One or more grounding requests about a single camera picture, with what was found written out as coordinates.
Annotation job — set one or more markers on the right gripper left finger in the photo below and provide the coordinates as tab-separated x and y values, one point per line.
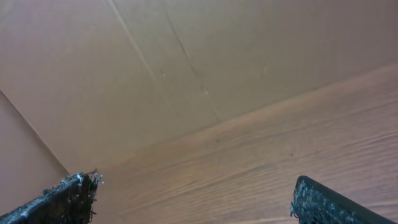
70	202

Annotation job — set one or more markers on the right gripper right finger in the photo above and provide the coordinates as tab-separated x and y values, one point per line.
314	203

